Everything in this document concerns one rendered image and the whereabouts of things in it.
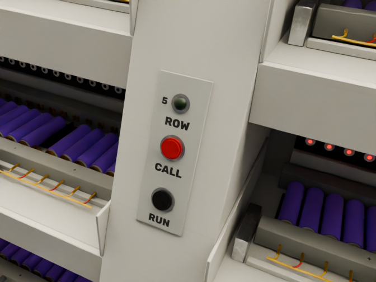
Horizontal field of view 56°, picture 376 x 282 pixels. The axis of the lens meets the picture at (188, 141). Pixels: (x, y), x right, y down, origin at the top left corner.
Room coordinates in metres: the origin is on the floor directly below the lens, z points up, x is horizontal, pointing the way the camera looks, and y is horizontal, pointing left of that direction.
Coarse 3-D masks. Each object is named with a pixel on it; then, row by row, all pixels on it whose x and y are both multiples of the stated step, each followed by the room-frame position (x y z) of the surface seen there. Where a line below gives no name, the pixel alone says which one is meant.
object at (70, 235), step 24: (0, 72) 0.53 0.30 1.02; (72, 96) 0.49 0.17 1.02; (96, 96) 0.47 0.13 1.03; (0, 192) 0.33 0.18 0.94; (24, 192) 0.33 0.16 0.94; (48, 192) 0.34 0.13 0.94; (0, 216) 0.31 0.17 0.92; (24, 216) 0.30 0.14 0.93; (48, 216) 0.31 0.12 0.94; (72, 216) 0.31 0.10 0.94; (96, 216) 0.25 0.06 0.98; (24, 240) 0.31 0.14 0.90; (48, 240) 0.29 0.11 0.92; (72, 240) 0.28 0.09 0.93; (96, 240) 0.28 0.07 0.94; (72, 264) 0.29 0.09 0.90; (96, 264) 0.27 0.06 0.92
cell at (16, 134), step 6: (42, 114) 0.45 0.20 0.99; (48, 114) 0.45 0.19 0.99; (36, 120) 0.43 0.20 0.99; (42, 120) 0.44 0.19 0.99; (48, 120) 0.45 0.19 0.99; (24, 126) 0.42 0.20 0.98; (30, 126) 0.42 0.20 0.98; (36, 126) 0.43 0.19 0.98; (12, 132) 0.40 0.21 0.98; (18, 132) 0.41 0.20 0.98; (24, 132) 0.41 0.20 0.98; (30, 132) 0.42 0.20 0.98; (18, 138) 0.40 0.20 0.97
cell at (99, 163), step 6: (114, 144) 0.40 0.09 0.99; (108, 150) 0.39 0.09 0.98; (114, 150) 0.39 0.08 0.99; (102, 156) 0.37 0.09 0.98; (108, 156) 0.38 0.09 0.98; (114, 156) 0.38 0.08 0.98; (96, 162) 0.36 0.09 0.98; (102, 162) 0.36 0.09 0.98; (108, 162) 0.37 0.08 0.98; (114, 162) 0.38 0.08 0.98; (102, 168) 0.36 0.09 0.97; (108, 168) 0.37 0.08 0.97
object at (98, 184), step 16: (0, 144) 0.37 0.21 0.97; (16, 144) 0.37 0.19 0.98; (16, 160) 0.36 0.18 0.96; (32, 160) 0.35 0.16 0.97; (48, 160) 0.35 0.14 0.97; (64, 160) 0.36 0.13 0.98; (48, 176) 0.35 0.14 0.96; (64, 176) 0.34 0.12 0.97; (80, 176) 0.33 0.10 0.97; (96, 176) 0.33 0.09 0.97; (96, 192) 0.33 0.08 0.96
